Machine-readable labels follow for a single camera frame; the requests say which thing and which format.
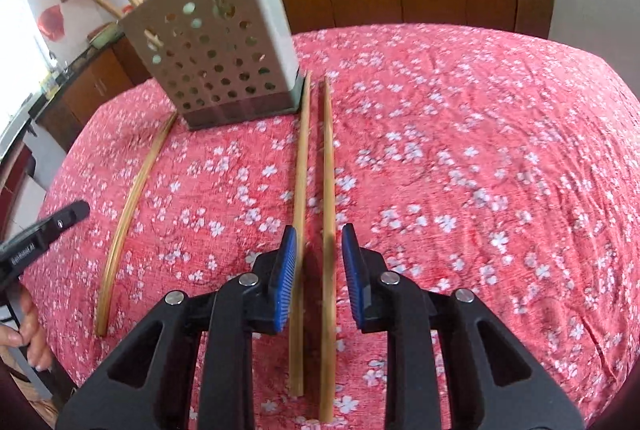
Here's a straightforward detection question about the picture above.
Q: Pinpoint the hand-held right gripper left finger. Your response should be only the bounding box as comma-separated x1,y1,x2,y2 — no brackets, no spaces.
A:
55,225,299,430

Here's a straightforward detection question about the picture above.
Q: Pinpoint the hanging red plastic bag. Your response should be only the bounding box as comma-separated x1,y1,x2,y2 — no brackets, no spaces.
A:
39,3,66,42

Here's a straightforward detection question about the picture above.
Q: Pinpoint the red floral tablecloth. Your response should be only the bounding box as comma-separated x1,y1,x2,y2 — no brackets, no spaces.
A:
20,23,640,430

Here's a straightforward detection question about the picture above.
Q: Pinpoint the green plastic basin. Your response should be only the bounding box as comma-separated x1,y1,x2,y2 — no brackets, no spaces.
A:
89,23,121,49

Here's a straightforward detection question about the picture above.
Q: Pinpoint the green perforated utensil holder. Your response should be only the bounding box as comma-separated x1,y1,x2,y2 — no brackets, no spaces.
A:
119,0,304,131

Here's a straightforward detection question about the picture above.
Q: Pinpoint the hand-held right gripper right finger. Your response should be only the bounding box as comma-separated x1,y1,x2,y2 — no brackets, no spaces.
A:
341,223,587,430

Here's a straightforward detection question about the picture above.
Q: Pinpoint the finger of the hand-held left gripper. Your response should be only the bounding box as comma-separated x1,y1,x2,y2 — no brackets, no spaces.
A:
34,201,92,240

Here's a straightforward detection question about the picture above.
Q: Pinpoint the window with white frame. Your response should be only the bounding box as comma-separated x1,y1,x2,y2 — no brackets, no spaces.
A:
0,0,52,112

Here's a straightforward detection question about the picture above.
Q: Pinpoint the person's left hand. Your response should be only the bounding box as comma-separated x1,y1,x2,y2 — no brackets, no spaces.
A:
0,284,54,372

